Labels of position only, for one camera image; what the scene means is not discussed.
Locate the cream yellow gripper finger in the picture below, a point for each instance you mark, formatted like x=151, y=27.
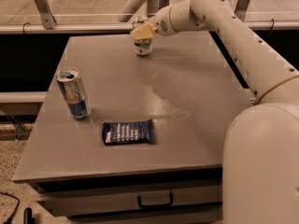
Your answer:
x=144, y=30

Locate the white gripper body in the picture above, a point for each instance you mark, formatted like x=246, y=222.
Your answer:
x=162, y=22

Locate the white 7up can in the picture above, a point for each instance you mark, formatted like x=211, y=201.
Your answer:
x=143, y=47

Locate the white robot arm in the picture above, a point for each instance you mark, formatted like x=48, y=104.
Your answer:
x=260, y=171

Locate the blue silver Red Bull can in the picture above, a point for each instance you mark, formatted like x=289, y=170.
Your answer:
x=73, y=91

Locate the dark blue snack packet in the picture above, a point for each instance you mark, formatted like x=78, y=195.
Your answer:
x=127, y=132

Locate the grey cabinet drawer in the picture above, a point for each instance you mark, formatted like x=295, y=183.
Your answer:
x=192, y=215
x=121, y=199

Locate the lower grey cabinet drawer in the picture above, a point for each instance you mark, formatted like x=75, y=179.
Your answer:
x=192, y=215

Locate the black object on floor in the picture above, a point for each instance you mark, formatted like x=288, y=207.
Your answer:
x=28, y=216

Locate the right metal window bracket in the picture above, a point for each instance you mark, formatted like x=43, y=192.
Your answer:
x=241, y=9

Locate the left metal window bracket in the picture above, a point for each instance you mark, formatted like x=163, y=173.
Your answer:
x=48, y=21

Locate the black drawer handle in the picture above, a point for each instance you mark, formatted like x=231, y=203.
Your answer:
x=155, y=201

